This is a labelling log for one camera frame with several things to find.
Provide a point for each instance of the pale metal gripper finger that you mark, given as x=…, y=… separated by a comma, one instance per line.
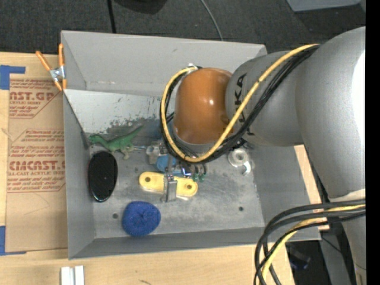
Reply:
x=153, y=154
x=171, y=188

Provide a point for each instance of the small blue rounded object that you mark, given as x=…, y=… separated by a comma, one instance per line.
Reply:
x=161, y=163

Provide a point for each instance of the yellow flat block with holes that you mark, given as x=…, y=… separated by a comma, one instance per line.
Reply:
x=151, y=181

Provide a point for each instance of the green toy dinosaur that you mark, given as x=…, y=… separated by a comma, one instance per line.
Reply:
x=118, y=143

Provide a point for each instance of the grey metal bin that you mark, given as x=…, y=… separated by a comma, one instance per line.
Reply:
x=213, y=194

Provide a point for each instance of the blue round sponge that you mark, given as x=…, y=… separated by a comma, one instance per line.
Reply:
x=141, y=218

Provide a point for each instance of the black oval object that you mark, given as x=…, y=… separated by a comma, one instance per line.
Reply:
x=102, y=175

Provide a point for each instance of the brown cardboard board, red print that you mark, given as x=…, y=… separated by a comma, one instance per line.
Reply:
x=35, y=212

